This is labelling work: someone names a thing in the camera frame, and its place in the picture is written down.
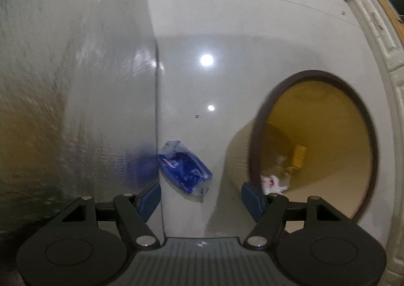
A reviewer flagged yellow foil carton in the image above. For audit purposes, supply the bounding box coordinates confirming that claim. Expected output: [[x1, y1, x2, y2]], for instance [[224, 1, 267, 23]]
[[289, 144, 307, 170]]

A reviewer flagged blue tissue pack wrapper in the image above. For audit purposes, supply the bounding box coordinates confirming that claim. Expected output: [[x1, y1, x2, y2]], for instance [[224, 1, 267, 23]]
[[158, 140, 213, 197]]

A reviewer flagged white plastic bag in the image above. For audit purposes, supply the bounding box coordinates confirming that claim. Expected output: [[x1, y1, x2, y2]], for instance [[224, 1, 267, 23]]
[[260, 173, 290, 195]]

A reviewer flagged low white wood-top cabinet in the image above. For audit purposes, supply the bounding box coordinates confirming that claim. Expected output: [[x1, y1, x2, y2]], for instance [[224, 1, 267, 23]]
[[344, 0, 403, 285]]

